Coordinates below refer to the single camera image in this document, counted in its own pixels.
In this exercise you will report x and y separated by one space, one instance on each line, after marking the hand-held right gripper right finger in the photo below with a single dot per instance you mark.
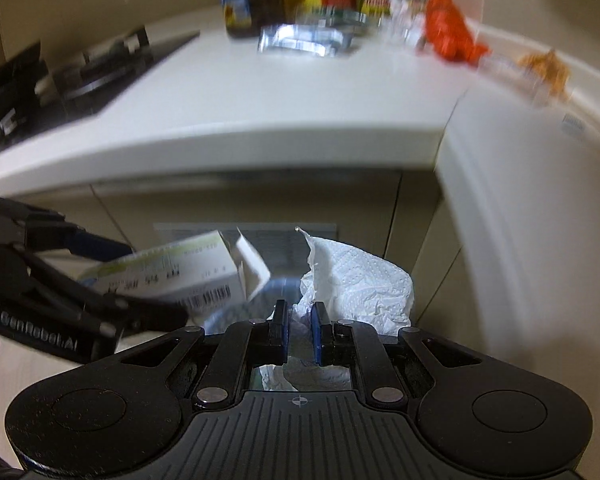
317 332

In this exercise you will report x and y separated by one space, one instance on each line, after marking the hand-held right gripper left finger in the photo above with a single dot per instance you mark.
280 330

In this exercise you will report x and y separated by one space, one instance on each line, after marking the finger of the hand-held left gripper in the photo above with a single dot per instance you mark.
100 247
145 312

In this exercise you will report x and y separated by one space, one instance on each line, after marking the round waste bin clear liner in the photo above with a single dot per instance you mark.
280 291

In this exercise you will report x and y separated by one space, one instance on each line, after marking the white medicine box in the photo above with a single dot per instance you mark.
180 270

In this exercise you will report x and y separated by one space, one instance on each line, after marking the white embossed paper towel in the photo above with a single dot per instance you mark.
365 285

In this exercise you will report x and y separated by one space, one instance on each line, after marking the orange plastic bag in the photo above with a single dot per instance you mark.
450 30

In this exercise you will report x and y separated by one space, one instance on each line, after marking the black gas stove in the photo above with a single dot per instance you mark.
95 80

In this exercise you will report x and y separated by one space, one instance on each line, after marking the silver foil packet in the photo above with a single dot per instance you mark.
300 40

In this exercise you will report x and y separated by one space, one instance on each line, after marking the orange crinkled wrapper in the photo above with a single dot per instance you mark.
545 70

